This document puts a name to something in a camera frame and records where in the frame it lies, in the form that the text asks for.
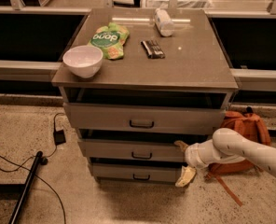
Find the green chip bag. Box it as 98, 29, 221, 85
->
89, 22, 130, 60

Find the white plastic bottle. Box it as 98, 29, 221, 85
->
154, 8, 174, 37

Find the black metal pole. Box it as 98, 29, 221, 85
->
8, 151, 43, 224

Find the dark snack bar wrapper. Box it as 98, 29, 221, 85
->
141, 40, 165, 59

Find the white bowl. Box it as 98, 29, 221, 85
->
62, 45, 104, 78

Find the grey top drawer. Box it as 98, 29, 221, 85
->
63, 103, 225, 135

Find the grey bottom drawer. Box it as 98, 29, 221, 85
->
90, 163, 182, 183

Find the black cable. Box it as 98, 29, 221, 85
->
0, 112, 67, 224

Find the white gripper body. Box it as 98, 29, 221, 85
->
185, 139, 221, 169

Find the grey drawer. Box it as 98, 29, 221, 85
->
63, 103, 225, 135
90, 163, 182, 183
78, 139, 185, 162

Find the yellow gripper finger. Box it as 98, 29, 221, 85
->
175, 166, 197, 188
174, 140, 188, 152

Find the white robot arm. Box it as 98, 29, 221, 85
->
174, 128, 276, 177

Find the black power adapter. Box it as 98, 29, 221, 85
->
53, 130, 66, 146

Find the orange backpack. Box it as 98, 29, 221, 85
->
205, 107, 271, 206

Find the grey drawer cabinet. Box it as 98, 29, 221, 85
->
51, 7, 240, 189

